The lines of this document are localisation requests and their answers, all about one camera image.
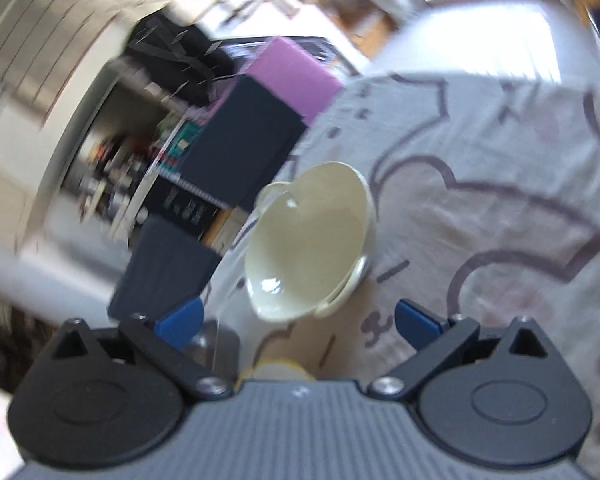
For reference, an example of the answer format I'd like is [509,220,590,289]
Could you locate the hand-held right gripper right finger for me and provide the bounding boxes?
[370,299,551,402]

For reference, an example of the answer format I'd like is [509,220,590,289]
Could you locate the black lettered board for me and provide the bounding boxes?
[145,175,231,236]

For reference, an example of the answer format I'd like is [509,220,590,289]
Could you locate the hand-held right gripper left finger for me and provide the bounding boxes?
[50,296,233,403]

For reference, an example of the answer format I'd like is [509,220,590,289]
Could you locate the dark rectangular metal pan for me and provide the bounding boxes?
[187,321,241,386]

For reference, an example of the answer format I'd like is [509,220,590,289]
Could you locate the dark grey chair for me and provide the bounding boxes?
[107,216,223,328]
[180,76,308,208]

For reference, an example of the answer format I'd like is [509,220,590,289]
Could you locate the black vest with white trim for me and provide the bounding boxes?
[125,10,236,106]

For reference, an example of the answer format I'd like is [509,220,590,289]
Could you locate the yellow-rimmed bowl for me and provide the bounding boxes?
[237,358,317,386]

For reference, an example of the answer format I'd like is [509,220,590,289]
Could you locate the green licence plate sign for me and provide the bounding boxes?
[160,120,203,176]

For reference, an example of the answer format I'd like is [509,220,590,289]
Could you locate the printed bear tablecloth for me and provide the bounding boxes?
[200,72,600,480]

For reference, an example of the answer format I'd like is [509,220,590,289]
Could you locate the cream two-handled bowl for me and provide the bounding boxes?
[243,161,378,322]

